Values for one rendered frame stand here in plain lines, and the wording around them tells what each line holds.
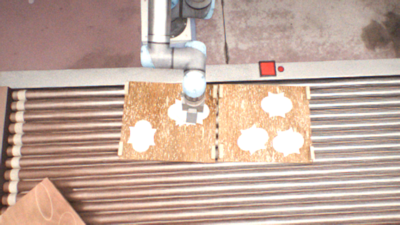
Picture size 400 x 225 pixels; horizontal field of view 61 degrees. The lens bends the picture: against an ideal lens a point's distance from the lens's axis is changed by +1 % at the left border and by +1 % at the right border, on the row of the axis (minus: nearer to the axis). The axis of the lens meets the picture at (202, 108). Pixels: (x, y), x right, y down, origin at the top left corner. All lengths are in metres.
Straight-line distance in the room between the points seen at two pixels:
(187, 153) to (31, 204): 0.62
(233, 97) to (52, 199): 0.84
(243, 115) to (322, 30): 1.53
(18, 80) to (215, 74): 0.88
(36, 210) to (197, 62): 0.82
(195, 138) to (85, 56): 1.46
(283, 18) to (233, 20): 0.40
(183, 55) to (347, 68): 0.89
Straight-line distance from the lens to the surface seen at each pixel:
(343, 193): 1.61
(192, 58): 1.14
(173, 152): 1.47
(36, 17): 2.99
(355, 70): 1.76
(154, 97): 1.53
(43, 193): 1.46
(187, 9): 1.51
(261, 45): 2.70
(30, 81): 1.72
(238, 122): 1.50
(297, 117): 1.57
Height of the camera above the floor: 2.39
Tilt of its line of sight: 75 degrees down
